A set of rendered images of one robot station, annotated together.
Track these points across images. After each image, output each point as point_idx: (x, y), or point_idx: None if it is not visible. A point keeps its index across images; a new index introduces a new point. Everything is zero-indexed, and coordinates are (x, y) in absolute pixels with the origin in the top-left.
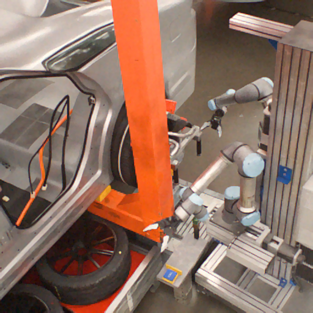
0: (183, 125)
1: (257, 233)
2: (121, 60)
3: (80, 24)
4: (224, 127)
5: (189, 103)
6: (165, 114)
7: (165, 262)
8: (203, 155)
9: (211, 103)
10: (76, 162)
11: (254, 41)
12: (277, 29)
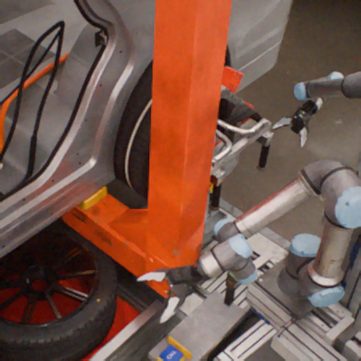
0: (246, 114)
1: (331, 320)
2: None
3: None
4: (309, 134)
5: (263, 85)
6: (220, 85)
7: (171, 329)
8: (267, 171)
9: (300, 88)
10: (56, 138)
11: None
12: None
